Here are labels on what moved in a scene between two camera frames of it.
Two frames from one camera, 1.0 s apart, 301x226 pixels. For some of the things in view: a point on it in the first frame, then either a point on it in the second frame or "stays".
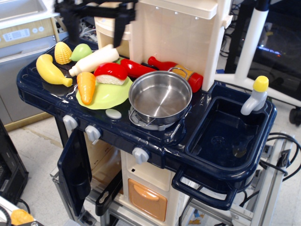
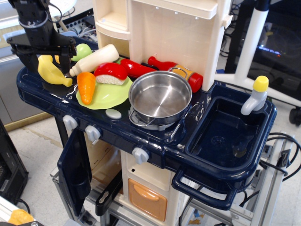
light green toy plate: [107, 95] stays
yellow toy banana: [48, 69] stays
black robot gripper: [125, 9] to [43, 39]
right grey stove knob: [141, 155] stays
